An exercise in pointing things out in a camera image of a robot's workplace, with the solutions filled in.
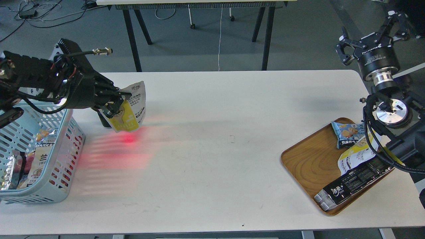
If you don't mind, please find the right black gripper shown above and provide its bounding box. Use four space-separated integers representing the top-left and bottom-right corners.
335 11 415 82

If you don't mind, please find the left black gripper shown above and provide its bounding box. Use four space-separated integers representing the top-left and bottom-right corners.
57 39 132 119

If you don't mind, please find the yellow white snack pouch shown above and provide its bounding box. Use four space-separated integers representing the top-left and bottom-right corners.
337 136 375 175
105 81 146 132

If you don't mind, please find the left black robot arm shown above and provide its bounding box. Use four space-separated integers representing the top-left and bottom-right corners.
1 39 131 127

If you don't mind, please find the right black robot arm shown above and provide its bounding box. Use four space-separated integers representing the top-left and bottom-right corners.
335 11 424 174

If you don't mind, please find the light blue plastic basket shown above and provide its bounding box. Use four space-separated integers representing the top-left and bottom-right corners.
1 101 86 204

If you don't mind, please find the blue snack packet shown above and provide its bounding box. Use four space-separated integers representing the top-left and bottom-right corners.
331 121 365 149

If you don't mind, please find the black long snack package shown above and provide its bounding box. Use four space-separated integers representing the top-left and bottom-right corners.
313 157 394 211

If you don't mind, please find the black barcode scanner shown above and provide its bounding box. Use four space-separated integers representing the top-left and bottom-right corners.
97 111 112 129

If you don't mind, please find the black legged background table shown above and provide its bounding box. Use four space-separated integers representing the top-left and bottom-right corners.
96 0 298 72

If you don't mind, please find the wooden tray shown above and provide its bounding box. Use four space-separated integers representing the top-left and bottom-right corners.
281 124 393 216

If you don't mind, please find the floor cables and power adapter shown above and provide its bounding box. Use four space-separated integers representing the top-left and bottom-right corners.
0 0 100 43

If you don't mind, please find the white hanging cable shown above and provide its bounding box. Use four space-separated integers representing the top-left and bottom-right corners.
217 7 223 71

